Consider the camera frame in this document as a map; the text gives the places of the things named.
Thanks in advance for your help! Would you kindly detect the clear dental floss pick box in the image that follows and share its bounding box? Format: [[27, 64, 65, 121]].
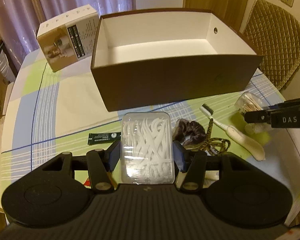
[[120, 112, 175, 185]]

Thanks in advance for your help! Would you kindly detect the white electric toothbrush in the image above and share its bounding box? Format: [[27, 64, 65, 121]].
[[199, 103, 266, 161]]

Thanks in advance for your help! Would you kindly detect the clear cotton swab container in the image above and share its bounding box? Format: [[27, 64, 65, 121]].
[[235, 91, 272, 135]]

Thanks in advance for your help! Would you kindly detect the dark green sachet packet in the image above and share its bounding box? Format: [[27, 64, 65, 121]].
[[87, 132, 121, 145]]

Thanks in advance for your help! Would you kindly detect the leopard print hair claw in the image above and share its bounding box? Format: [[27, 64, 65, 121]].
[[199, 119, 231, 156]]

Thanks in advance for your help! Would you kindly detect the dark purple velvet scrunchie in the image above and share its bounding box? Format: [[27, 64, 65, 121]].
[[172, 119, 206, 147]]

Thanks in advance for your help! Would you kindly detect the checkered plastic tablecloth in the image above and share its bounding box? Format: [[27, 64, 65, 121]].
[[0, 50, 300, 222]]

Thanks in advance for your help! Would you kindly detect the large brown cardboard box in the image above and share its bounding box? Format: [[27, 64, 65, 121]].
[[90, 8, 263, 112]]

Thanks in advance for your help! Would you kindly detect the white product carton box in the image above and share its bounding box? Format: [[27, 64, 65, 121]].
[[37, 4, 99, 72]]

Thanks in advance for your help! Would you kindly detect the purple window curtain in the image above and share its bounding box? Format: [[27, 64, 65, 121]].
[[0, 0, 136, 69]]

